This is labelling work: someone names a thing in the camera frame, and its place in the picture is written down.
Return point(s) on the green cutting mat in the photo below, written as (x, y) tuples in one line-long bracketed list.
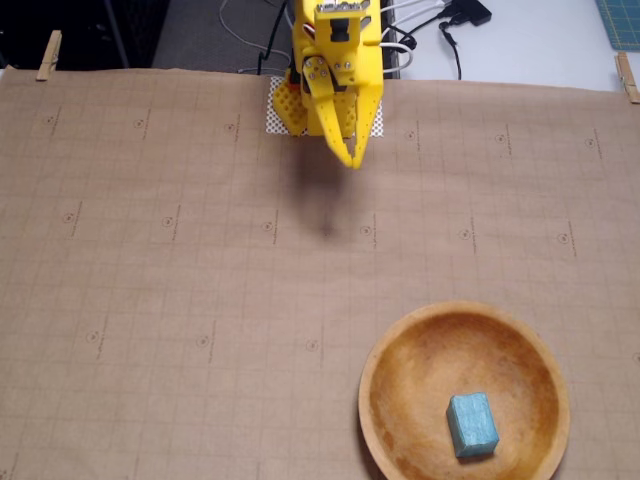
[(622, 22)]

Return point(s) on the wooden clothespin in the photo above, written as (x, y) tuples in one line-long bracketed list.
[(49, 57), (627, 80)]

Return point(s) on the black adapter box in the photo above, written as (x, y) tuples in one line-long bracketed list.
[(475, 12)]

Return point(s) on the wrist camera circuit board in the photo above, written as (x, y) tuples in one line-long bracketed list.
[(342, 7)]

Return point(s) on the round wooden bowl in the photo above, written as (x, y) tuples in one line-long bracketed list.
[(410, 380)]

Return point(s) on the gridded gift wrap paper sheet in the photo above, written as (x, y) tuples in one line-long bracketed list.
[(150, 250)]

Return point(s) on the blue block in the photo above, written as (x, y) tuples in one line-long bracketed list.
[(472, 425)]

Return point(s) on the yellow robot base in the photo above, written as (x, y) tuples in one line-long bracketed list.
[(292, 107)]

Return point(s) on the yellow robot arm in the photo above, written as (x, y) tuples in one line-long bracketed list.
[(298, 35)]

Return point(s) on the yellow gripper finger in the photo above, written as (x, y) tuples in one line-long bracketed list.
[(369, 120), (325, 110)]

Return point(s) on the white perforated mesh pad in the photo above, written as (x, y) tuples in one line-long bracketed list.
[(276, 122)]

